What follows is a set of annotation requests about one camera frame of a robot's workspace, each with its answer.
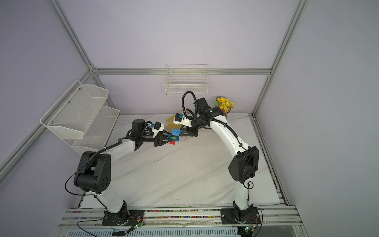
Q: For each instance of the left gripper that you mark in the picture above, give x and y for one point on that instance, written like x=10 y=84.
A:
x=162 y=137

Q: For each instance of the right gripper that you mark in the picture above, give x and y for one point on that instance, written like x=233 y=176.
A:
x=189 y=131

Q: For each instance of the light blue lego brick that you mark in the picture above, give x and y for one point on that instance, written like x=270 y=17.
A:
x=176 y=132

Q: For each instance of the dark blue lego brick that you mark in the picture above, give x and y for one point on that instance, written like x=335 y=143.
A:
x=174 y=138

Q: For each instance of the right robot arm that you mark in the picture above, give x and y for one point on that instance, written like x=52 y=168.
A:
x=197 y=114

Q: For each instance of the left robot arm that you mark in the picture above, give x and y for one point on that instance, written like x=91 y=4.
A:
x=94 y=172

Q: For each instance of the yellow work glove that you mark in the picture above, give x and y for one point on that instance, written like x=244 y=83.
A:
x=170 y=124

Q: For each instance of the yellow flower bouquet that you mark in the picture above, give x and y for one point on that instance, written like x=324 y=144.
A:
x=224 y=104

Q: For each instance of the white two-tier mesh shelf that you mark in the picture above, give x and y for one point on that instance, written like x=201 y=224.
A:
x=81 y=118

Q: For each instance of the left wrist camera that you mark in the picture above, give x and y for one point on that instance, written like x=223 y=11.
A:
x=157 y=128

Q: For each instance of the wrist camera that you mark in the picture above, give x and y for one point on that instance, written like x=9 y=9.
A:
x=157 y=128
x=182 y=120

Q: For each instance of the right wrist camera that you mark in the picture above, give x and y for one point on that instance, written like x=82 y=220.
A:
x=182 y=120

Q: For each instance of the white wire wall basket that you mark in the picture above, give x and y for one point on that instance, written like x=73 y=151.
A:
x=186 y=77

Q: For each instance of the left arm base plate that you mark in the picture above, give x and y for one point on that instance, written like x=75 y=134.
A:
x=128 y=218

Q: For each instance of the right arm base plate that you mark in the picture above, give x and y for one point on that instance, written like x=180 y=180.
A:
x=232 y=216

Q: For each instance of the aluminium front rail frame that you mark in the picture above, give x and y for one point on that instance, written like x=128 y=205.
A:
x=269 y=221

